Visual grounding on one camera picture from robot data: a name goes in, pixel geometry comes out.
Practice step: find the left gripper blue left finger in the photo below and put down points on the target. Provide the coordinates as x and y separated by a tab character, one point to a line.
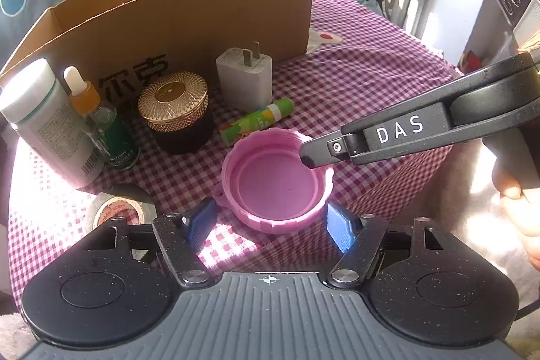
181	236

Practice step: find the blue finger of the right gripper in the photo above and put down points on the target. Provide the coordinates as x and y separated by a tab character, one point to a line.
324	150

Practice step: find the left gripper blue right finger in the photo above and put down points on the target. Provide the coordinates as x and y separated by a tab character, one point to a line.
359	239

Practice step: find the pink plastic lid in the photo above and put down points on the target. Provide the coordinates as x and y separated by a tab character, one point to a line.
268	188

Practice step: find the green glue stick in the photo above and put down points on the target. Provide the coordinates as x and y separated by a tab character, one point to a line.
256	121

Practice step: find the tape roll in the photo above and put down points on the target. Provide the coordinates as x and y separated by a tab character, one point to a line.
124	200

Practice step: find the green dropper bottle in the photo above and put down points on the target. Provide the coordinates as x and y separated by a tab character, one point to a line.
102	123

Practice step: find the white power adapter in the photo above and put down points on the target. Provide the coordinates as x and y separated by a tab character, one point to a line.
245	76

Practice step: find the gold lidded jar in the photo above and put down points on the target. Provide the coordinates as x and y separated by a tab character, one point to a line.
177	110

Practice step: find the white pill bottle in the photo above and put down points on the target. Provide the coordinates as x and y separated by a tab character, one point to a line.
40	112

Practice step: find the person's right hand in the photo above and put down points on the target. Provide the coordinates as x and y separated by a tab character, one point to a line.
519	209

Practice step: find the brown cardboard box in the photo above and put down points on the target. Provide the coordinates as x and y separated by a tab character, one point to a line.
122	46

